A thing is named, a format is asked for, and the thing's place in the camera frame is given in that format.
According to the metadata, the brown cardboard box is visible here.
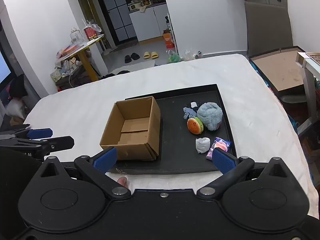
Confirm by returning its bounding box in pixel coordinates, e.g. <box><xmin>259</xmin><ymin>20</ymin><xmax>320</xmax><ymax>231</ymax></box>
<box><xmin>99</xmin><ymin>96</ymin><xmax>161</xmax><ymax>161</ymax></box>

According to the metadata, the white packet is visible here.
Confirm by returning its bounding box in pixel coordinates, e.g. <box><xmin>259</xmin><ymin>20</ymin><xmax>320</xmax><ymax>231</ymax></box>
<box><xmin>195</xmin><ymin>137</ymin><xmax>211</xmax><ymax>154</ymax></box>

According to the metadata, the white cabinet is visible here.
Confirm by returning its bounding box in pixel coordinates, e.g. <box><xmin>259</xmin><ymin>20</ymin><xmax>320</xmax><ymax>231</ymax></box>
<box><xmin>129</xmin><ymin>4</ymin><xmax>171</xmax><ymax>42</ymax></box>

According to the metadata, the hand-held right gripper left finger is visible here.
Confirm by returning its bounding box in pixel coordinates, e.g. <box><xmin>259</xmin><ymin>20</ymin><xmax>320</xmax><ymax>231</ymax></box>
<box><xmin>37</xmin><ymin>146</ymin><xmax>132</xmax><ymax>199</ymax></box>

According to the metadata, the black grid glass door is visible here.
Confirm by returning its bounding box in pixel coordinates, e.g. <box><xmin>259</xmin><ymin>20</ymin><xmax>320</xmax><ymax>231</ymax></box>
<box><xmin>96</xmin><ymin>0</ymin><xmax>138</xmax><ymax>42</ymax></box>

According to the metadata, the orange cardboard box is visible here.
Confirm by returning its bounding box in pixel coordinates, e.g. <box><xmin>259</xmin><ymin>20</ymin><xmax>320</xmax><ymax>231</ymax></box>
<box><xmin>162</xmin><ymin>30</ymin><xmax>174</xmax><ymax>49</ymax></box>

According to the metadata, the red box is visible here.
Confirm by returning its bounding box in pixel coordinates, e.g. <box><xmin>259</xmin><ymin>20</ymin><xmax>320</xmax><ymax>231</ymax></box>
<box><xmin>83</xmin><ymin>26</ymin><xmax>98</xmax><ymax>41</ymax></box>

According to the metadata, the blue-grey sock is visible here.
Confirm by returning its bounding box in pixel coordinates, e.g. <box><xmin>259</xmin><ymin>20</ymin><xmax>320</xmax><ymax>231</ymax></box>
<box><xmin>183</xmin><ymin>106</ymin><xmax>199</xmax><ymax>120</ymax></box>

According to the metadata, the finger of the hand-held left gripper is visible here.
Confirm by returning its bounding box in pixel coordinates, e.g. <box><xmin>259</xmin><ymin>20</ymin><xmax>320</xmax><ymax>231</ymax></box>
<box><xmin>0</xmin><ymin>124</ymin><xmax>53</xmax><ymax>140</ymax></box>
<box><xmin>0</xmin><ymin>135</ymin><xmax>75</xmax><ymax>159</ymax></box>

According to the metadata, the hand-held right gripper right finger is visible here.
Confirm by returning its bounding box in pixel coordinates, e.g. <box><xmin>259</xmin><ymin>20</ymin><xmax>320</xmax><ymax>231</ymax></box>
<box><xmin>197</xmin><ymin>147</ymin><xmax>295</xmax><ymax>199</ymax></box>

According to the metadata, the hamburger plush toy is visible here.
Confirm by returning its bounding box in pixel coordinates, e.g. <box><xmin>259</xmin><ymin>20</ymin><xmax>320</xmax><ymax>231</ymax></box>
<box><xmin>187</xmin><ymin>117</ymin><xmax>204</xmax><ymax>134</ymax></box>

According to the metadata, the white plastic bag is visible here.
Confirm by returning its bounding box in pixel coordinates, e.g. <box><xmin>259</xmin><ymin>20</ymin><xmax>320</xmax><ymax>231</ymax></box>
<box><xmin>6</xmin><ymin>97</ymin><xmax>26</xmax><ymax>119</ymax></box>

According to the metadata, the green plastic bag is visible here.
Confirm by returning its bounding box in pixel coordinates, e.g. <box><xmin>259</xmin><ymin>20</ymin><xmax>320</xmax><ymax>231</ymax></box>
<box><xmin>167</xmin><ymin>50</ymin><xmax>182</xmax><ymax>63</ymax></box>

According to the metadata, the flat cardboard sheet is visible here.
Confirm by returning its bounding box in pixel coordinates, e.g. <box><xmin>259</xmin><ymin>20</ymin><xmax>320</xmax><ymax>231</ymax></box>
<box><xmin>249</xmin><ymin>46</ymin><xmax>312</xmax><ymax>93</ymax></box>

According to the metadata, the white side table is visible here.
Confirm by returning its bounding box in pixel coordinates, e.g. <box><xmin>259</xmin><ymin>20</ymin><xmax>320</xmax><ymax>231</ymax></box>
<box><xmin>295</xmin><ymin>52</ymin><xmax>320</xmax><ymax>136</ymax></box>

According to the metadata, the glass jar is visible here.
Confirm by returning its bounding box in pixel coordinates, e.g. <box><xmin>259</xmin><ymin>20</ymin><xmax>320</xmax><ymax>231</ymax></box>
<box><xmin>70</xmin><ymin>27</ymin><xmax>84</xmax><ymax>46</ymax></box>

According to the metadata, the clear plastic bag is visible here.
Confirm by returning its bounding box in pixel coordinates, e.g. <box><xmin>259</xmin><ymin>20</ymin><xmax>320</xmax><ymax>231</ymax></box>
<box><xmin>184</xmin><ymin>49</ymin><xmax>198</xmax><ymax>61</ymax></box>

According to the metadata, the fluffy blue sock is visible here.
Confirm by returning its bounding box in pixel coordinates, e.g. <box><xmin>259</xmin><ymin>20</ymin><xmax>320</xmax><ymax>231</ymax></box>
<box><xmin>197</xmin><ymin>102</ymin><xmax>223</xmax><ymax>131</ymax></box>

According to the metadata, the television screen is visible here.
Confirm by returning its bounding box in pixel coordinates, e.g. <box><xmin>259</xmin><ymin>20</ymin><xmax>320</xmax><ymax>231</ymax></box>
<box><xmin>0</xmin><ymin>50</ymin><xmax>12</xmax><ymax>84</ymax></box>

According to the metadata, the black tray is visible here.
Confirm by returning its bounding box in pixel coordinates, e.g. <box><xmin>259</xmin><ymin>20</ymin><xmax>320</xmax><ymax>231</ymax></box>
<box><xmin>115</xmin><ymin>84</ymin><xmax>237</xmax><ymax>175</ymax></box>

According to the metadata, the pile of household clutter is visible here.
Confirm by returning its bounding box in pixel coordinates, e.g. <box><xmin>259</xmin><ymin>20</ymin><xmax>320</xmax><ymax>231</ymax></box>
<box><xmin>50</xmin><ymin>52</ymin><xmax>84</xmax><ymax>87</ymax></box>

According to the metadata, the pink purple tissue packet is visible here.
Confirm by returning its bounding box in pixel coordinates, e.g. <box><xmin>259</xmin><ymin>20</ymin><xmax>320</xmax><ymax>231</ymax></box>
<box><xmin>205</xmin><ymin>137</ymin><xmax>232</xmax><ymax>161</ymax></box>

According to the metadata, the white storage rack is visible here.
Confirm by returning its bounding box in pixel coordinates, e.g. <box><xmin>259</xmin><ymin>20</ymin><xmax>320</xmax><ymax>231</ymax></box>
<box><xmin>166</xmin><ymin>12</ymin><xmax>179</xmax><ymax>55</ymax></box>

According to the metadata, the yellow round table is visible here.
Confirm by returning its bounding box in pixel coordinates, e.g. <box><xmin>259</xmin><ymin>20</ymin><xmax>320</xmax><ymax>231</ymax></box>
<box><xmin>56</xmin><ymin>34</ymin><xmax>105</xmax><ymax>82</ymax></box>

